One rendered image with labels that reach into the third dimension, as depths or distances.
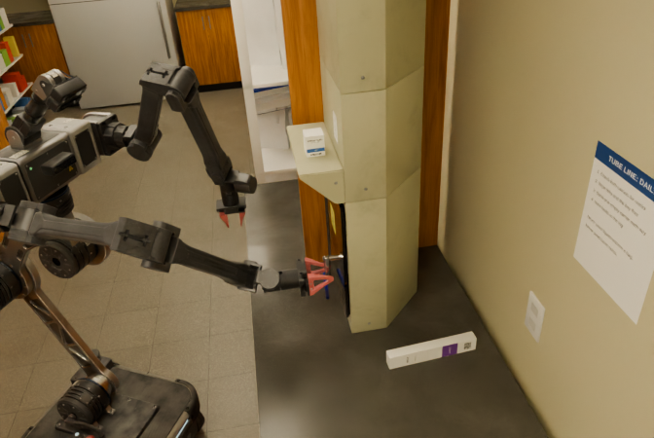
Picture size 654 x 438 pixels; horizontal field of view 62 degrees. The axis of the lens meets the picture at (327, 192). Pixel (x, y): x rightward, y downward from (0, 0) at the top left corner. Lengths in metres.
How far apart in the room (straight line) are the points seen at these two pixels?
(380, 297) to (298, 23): 0.83
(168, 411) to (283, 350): 0.97
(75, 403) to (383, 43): 1.87
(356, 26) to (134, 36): 5.19
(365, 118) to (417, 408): 0.77
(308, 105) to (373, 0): 0.54
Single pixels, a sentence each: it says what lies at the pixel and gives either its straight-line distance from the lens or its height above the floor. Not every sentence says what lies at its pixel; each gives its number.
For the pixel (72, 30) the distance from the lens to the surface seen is 6.46.
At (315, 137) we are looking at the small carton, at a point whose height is 1.56.
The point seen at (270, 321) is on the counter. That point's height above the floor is 0.94.
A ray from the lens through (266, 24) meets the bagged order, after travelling 2.66.
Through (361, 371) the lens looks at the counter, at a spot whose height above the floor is 0.94.
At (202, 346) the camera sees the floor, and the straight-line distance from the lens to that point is 3.13.
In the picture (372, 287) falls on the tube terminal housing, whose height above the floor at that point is 1.11.
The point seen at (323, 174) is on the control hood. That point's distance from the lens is 1.38.
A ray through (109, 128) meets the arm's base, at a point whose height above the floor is 1.48.
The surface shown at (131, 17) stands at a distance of 6.30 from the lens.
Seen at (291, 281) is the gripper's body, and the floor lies 1.16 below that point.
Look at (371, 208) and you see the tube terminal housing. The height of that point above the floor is 1.38.
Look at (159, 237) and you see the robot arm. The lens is 1.31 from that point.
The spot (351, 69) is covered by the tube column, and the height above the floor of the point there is 1.77.
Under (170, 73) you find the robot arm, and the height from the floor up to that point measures 1.72.
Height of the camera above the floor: 2.17
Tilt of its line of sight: 31 degrees down
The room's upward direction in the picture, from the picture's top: 4 degrees counter-clockwise
